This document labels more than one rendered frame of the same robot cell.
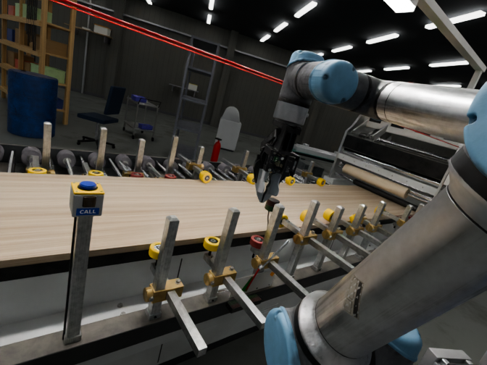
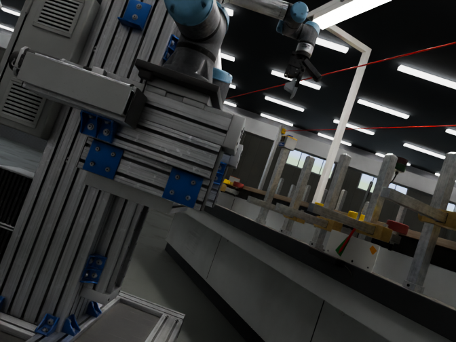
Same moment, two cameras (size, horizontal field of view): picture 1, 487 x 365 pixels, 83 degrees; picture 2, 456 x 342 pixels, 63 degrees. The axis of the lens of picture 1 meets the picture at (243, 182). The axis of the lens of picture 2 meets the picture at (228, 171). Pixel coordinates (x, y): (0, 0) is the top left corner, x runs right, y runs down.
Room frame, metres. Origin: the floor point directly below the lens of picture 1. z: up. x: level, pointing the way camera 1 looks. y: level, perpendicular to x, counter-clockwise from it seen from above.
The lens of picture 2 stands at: (1.00, -1.71, 0.79)
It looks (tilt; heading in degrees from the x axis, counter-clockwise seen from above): 4 degrees up; 107
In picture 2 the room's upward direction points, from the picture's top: 19 degrees clockwise
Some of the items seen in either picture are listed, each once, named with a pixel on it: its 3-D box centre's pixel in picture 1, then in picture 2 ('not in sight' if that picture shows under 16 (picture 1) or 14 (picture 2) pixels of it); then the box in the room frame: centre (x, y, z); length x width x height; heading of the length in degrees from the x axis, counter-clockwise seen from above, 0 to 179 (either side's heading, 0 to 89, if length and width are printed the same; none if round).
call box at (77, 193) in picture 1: (86, 200); (287, 143); (0.66, 0.39, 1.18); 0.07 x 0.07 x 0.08; 41
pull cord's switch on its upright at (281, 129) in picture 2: not in sight; (269, 168); (0.16, 2.67, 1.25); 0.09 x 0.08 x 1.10; 131
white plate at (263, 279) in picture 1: (254, 282); (349, 249); (1.11, -0.18, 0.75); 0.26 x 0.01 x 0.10; 131
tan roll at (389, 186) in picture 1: (390, 186); not in sight; (3.10, -1.62, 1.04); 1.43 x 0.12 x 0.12; 41
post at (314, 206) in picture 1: (301, 241); (433, 222); (1.31, -0.37, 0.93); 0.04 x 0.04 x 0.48; 41
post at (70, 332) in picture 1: (77, 279); (272, 185); (0.65, 0.39, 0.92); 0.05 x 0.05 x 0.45; 41
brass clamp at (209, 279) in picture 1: (219, 276); (326, 224); (1.00, -0.01, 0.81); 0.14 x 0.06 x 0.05; 131
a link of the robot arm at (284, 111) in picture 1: (291, 114); (304, 50); (0.66, -0.07, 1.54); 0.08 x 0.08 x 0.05
